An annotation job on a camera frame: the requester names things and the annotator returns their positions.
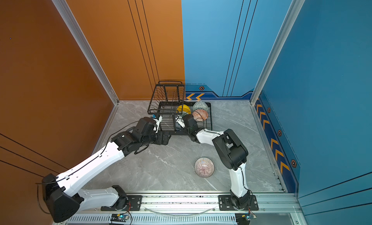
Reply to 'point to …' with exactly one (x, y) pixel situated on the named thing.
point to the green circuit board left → (119, 217)
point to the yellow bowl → (184, 108)
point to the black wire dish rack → (168, 101)
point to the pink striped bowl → (204, 167)
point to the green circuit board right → (242, 218)
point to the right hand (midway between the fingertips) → (185, 119)
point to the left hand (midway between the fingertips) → (165, 132)
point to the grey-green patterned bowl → (200, 105)
